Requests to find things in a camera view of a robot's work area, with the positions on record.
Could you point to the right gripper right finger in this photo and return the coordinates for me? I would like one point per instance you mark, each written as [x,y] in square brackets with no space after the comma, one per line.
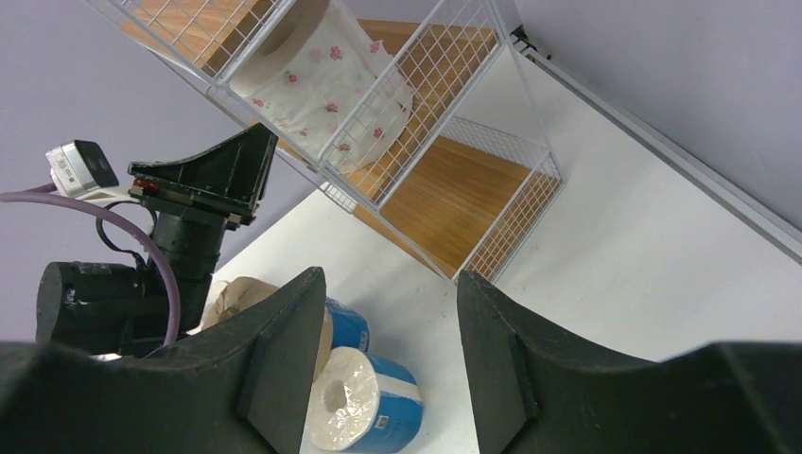
[536,387]

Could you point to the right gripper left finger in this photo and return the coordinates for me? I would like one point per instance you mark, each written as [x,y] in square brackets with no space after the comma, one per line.
[240,386]

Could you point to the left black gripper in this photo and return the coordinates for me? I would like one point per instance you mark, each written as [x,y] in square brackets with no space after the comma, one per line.
[225,181]

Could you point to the white floral roll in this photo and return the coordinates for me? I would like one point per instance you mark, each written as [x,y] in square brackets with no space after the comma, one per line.
[324,83]

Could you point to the brown wrapped roll middle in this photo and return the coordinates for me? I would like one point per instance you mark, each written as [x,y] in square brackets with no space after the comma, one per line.
[226,299]

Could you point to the blue wrapped roll front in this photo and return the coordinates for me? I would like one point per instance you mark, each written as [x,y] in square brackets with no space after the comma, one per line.
[362,403]

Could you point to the blue wrapped roll under stack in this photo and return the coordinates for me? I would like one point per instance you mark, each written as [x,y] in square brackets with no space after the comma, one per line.
[342,327]

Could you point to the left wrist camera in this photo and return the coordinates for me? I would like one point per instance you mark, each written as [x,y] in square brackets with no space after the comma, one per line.
[80,170]

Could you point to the white wire wooden shelf rack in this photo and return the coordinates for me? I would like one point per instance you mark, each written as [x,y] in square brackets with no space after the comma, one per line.
[457,194]

